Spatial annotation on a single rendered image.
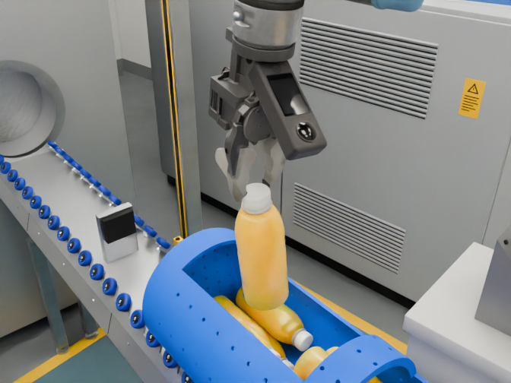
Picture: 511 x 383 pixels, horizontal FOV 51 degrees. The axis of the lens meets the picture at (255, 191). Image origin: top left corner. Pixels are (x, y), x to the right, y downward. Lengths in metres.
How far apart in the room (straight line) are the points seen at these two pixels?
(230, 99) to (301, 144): 0.12
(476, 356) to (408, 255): 1.58
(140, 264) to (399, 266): 1.46
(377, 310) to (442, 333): 1.73
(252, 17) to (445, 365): 0.78
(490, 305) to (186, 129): 1.02
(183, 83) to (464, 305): 0.99
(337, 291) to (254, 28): 2.36
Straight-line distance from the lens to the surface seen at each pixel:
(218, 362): 0.95
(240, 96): 0.62
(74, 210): 1.82
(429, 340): 1.08
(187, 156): 1.71
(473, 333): 1.08
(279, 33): 0.58
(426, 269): 2.58
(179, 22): 1.57
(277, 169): 0.69
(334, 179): 2.64
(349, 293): 2.84
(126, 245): 1.56
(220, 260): 1.18
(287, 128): 0.56
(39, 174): 2.09
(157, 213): 3.45
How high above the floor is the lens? 1.87
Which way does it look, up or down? 31 degrees down
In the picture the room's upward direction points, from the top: straight up
